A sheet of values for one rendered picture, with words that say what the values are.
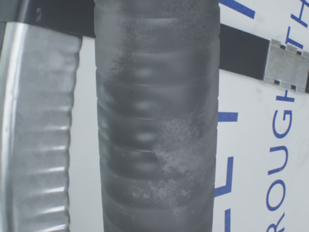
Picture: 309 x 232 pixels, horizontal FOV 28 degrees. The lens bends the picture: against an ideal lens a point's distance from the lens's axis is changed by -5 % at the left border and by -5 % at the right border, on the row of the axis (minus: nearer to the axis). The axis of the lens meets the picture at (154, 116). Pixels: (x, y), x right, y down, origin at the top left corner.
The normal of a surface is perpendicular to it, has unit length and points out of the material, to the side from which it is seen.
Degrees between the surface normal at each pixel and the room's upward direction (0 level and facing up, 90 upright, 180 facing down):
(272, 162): 90
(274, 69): 90
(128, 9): 33
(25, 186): 89
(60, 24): 88
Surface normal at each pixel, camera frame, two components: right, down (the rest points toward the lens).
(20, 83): 0.64, 0.16
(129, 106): -0.40, 0.36
